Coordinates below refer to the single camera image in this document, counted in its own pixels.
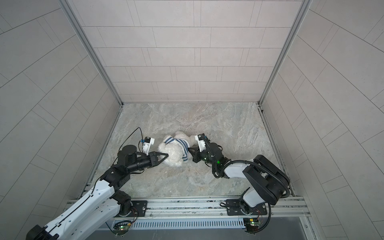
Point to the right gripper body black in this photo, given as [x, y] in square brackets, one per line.
[199, 153]

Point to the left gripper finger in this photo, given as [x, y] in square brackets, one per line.
[159, 154]
[159, 161]

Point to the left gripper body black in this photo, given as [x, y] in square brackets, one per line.
[153, 160]

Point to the white teddy bear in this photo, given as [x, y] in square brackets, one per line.
[174, 152]

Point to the blue white striped knit sweater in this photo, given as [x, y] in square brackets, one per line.
[182, 141]

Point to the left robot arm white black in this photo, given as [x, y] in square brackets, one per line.
[102, 202]

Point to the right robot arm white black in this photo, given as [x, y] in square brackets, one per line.
[268, 183]

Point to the left controller circuit board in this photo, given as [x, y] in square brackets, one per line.
[122, 227]

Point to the controller circuit board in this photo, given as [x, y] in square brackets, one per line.
[122, 227]
[251, 225]

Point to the ventilation grille strip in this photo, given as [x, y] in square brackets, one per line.
[188, 224]

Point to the right controller circuit board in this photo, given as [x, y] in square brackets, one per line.
[251, 225]

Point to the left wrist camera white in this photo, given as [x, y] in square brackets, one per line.
[147, 142]

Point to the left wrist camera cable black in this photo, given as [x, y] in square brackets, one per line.
[123, 143]

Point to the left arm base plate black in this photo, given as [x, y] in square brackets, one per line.
[138, 209]

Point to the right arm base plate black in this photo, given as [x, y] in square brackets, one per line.
[240, 208]

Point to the aluminium mounting rail frame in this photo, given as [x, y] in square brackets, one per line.
[209, 208]

